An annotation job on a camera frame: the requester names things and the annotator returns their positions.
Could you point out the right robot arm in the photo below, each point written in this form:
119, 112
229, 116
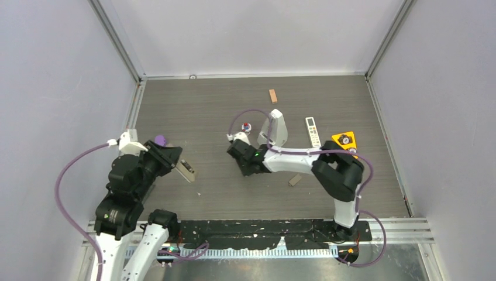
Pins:
338, 171

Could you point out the small wooden block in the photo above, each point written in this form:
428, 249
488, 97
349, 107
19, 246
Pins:
273, 96

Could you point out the small red blue figurine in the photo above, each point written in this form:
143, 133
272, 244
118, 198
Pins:
246, 128

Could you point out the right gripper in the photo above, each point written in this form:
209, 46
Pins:
245, 172

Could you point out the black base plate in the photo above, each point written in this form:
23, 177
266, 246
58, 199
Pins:
267, 234

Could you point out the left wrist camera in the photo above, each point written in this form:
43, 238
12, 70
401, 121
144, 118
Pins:
128, 143

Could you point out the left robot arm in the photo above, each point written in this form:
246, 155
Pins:
130, 183

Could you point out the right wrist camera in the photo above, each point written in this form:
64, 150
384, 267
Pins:
242, 136

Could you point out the grey battery cover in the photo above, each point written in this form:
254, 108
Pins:
294, 180

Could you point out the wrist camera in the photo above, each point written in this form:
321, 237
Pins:
242, 136
128, 143

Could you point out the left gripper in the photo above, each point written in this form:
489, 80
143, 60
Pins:
168, 156

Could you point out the grey rounded remote control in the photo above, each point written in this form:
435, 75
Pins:
186, 170

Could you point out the yellow triangle toy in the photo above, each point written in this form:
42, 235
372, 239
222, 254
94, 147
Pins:
346, 140

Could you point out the small white remote control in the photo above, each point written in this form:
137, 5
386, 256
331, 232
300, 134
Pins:
312, 132

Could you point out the purple toy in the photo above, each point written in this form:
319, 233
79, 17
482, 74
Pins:
161, 140

